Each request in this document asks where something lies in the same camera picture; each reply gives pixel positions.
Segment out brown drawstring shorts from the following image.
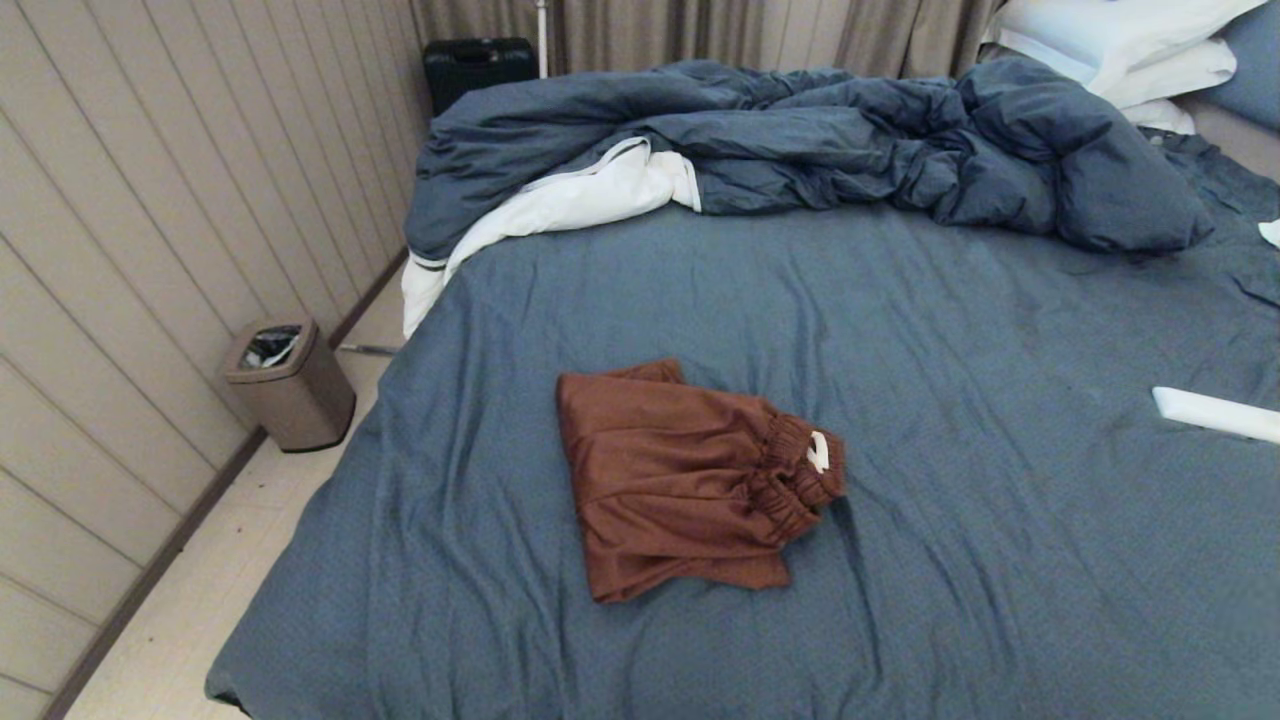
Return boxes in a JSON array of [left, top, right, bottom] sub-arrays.
[[556, 360, 849, 604]]

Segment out crumpled blue duvet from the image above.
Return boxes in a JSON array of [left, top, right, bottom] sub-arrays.
[[404, 55, 1216, 269]]

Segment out black suitcase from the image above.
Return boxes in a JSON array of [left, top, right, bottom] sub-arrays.
[[421, 38, 538, 117]]

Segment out beige curtain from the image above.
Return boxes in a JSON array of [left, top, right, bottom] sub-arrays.
[[410, 0, 1001, 81]]

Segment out bronze trash bin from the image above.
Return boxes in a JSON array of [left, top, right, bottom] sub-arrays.
[[220, 318, 357, 453]]

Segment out blue bed sheet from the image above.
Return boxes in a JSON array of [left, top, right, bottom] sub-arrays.
[[205, 130, 1280, 720]]

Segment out black bin liner bag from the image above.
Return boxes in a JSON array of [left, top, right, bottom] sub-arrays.
[[238, 326, 301, 371]]

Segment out white pillow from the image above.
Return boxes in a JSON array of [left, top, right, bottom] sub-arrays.
[[1125, 99, 1197, 136], [1100, 40, 1239, 109], [985, 0, 1269, 97]]

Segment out flat white rectangular object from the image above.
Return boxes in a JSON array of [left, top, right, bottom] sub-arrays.
[[1152, 387, 1280, 446]]

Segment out beige headboard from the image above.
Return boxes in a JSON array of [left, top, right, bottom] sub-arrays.
[[1175, 96, 1280, 183]]

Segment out blue pillow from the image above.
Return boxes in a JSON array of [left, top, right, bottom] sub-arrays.
[[1205, 5, 1280, 131]]

